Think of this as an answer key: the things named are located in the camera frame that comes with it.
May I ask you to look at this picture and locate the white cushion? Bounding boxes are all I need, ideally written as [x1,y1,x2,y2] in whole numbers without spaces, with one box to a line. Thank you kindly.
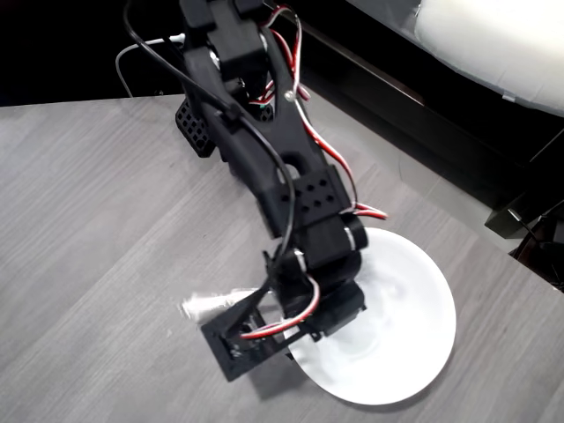
[345,0,564,114]

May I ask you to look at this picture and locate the white round plate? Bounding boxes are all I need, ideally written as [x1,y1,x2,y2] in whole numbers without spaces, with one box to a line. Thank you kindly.
[286,226,458,407]

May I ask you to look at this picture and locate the black perforated base clamp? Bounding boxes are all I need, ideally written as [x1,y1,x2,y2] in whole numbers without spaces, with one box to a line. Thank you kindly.
[174,97,218,160]

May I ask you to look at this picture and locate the thin black cable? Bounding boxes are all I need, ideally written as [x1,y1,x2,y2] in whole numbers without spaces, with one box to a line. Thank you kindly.
[122,0,297,265]

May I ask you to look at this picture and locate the black furniture frame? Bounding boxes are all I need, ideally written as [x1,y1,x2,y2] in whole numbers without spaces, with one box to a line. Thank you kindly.
[290,0,564,242]

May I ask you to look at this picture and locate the long red white servo wire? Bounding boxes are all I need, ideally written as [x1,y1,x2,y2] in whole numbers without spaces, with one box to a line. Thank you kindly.
[257,4,390,221]

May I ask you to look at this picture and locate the metal fork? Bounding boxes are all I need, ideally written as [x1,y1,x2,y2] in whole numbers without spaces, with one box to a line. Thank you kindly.
[177,286,268,327]

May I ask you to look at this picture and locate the thin white cable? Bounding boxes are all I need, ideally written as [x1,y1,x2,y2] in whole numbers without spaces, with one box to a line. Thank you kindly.
[114,33,187,99]

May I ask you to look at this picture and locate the short red white servo wire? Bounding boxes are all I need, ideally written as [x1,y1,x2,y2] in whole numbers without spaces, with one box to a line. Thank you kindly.
[240,275,322,341]

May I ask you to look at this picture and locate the black camera mount frame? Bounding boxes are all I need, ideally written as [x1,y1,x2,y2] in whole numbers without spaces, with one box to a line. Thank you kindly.
[199,281,319,382]

